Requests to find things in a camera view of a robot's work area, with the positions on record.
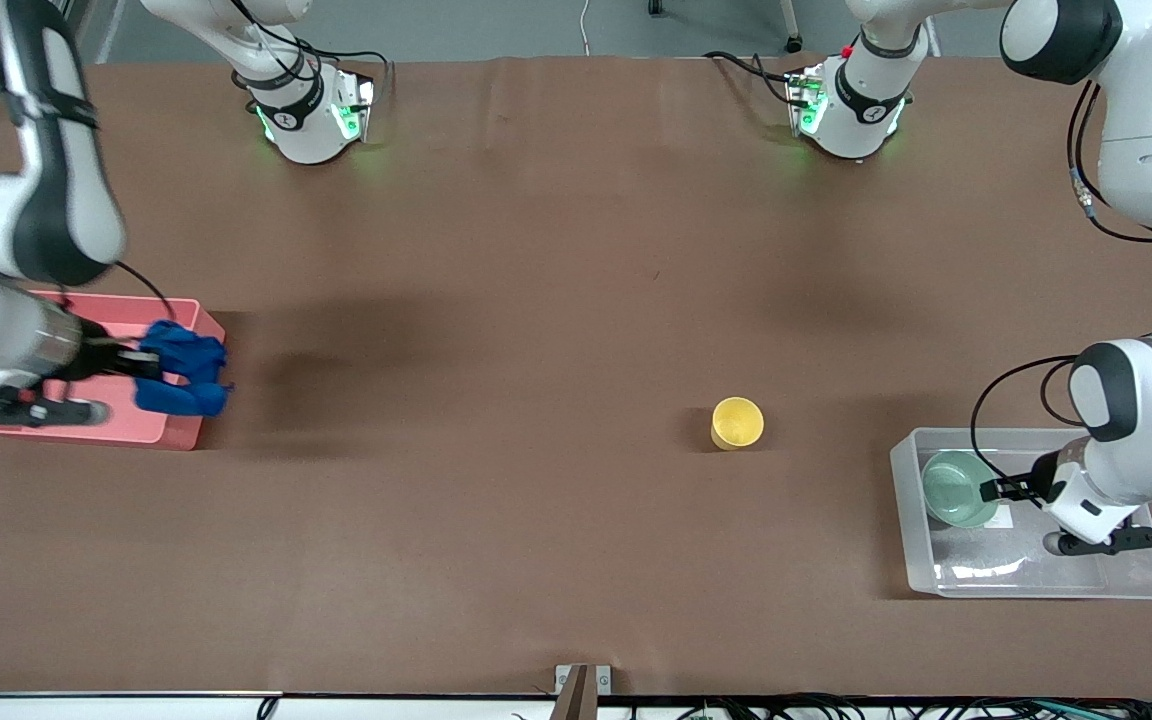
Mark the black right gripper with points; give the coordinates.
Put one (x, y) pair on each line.
(99, 358)

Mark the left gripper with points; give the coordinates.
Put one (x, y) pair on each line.
(1034, 485)

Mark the blue cloth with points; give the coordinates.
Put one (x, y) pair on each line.
(186, 375)

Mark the mint green bowl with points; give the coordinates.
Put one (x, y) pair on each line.
(956, 490)

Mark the yellow plastic cup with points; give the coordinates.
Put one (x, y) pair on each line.
(737, 423)

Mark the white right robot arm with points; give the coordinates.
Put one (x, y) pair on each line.
(46, 200)

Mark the clear plastic box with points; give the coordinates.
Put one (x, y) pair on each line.
(1026, 570)

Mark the white square label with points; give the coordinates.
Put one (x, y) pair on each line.
(1005, 518)

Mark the pink plastic bin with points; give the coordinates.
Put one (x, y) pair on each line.
(176, 430)

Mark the brown table cover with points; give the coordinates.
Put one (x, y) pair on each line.
(556, 400)

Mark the chair leg with caster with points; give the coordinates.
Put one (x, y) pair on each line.
(793, 30)

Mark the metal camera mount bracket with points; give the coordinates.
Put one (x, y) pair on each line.
(582, 688)

